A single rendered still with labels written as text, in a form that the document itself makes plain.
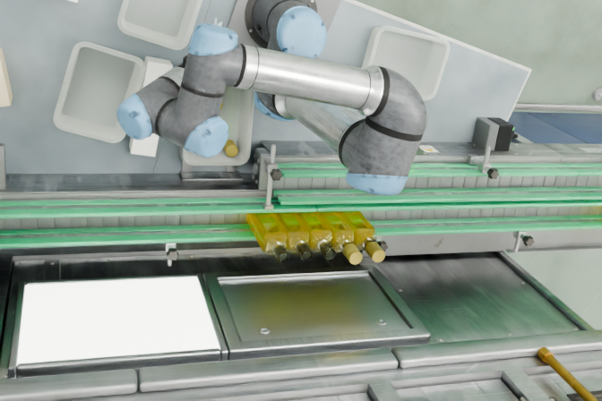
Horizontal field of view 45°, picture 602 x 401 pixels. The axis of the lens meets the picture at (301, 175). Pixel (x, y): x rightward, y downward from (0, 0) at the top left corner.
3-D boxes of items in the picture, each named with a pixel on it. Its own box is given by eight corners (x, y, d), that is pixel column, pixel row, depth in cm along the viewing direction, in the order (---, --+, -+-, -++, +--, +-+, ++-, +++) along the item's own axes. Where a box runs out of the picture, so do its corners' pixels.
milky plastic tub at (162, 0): (112, 23, 177) (114, 30, 169) (139, -66, 171) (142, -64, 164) (180, 46, 184) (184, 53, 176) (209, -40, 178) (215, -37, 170)
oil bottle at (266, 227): (245, 221, 191) (265, 259, 172) (247, 201, 189) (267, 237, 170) (266, 220, 193) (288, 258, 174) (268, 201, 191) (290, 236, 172)
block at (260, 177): (249, 181, 194) (255, 191, 188) (253, 147, 191) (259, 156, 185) (262, 180, 195) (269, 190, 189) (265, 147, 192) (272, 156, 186)
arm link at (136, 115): (150, 151, 128) (116, 132, 132) (191, 120, 135) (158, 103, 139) (144, 116, 123) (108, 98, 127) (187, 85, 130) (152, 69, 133)
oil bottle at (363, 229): (329, 218, 198) (356, 254, 179) (331, 199, 196) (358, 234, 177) (348, 217, 200) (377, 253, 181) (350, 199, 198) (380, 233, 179)
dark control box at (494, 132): (470, 141, 218) (485, 150, 210) (476, 116, 215) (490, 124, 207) (494, 141, 220) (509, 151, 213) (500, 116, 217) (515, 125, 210)
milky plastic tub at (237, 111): (177, 154, 192) (182, 166, 185) (182, 71, 185) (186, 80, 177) (242, 154, 198) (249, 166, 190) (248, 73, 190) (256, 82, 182)
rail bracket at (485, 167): (463, 162, 204) (487, 179, 192) (468, 137, 202) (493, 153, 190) (476, 162, 206) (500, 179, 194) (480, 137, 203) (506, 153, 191)
